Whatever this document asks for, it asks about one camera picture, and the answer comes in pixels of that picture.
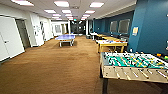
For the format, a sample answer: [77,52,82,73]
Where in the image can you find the small white table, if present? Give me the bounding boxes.
[88,31,99,40]

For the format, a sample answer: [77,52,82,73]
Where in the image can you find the blue ping pong table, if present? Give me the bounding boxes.
[54,33,77,48]

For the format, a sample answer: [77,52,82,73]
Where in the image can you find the yellow air hockey table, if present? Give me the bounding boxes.
[95,37,129,55]

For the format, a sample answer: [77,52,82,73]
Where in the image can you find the ceiling light panel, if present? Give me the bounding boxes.
[83,9,96,15]
[61,8,73,15]
[43,8,57,15]
[88,1,105,9]
[53,0,71,9]
[11,0,35,7]

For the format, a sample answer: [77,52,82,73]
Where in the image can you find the dark narrow door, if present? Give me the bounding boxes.
[38,20,46,42]

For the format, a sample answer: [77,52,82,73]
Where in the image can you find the foosball table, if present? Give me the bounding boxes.
[99,50,168,94]

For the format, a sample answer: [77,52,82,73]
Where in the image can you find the grey metal door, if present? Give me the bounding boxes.
[15,18,32,50]

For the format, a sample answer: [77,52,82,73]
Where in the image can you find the white double door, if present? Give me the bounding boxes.
[0,15,25,63]

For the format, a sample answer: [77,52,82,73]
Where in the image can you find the glass wall window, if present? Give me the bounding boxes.
[109,20,120,34]
[118,18,132,35]

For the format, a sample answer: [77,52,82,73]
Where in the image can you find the beige wall plaque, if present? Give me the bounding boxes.
[131,26,140,37]

